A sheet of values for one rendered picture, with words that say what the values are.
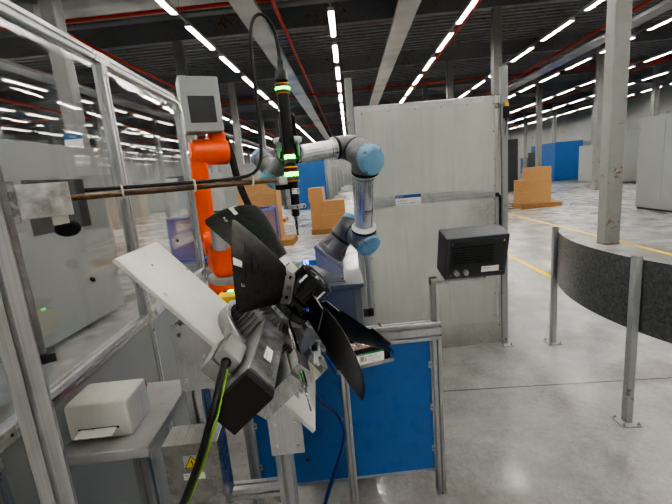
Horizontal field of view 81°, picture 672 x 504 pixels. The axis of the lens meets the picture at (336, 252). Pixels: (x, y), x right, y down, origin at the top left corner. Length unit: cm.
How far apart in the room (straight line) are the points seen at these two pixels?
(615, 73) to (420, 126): 503
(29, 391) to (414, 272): 264
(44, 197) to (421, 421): 165
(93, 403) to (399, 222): 240
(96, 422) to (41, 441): 21
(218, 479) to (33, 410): 50
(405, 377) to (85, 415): 121
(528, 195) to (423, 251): 1044
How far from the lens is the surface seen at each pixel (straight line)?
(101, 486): 165
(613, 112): 773
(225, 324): 115
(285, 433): 129
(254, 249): 97
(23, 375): 110
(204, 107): 512
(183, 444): 125
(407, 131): 311
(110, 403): 129
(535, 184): 1353
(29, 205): 101
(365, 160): 159
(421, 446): 206
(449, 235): 166
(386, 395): 188
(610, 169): 772
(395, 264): 316
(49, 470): 119
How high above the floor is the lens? 152
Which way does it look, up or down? 11 degrees down
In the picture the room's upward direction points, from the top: 5 degrees counter-clockwise
